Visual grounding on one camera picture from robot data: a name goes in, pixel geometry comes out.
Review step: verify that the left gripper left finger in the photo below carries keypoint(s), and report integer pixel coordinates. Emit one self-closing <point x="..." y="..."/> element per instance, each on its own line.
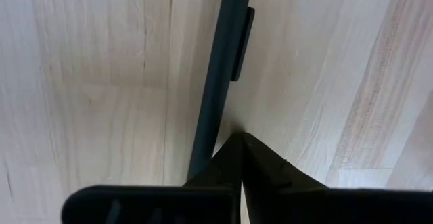
<point x="203" y="203"/>

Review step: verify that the black click pen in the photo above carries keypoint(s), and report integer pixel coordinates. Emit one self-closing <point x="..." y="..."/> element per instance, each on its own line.
<point x="220" y="82"/>

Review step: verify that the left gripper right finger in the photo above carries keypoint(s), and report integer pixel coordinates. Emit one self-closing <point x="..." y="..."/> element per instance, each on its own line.
<point x="287" y="200"/>

